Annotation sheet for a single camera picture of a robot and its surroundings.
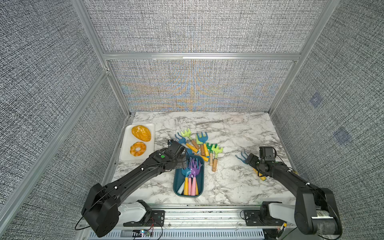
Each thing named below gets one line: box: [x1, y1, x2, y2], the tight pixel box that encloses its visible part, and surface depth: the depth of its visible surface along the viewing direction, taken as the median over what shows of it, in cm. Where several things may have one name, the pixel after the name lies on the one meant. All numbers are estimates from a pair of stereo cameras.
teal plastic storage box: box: [173, 154, 205, 198], surface depth 85 cm
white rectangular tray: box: [119, 123, 156, 161], surface depth 104 cm
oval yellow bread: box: [131, 125, 152, 142], surface depth 105 cm
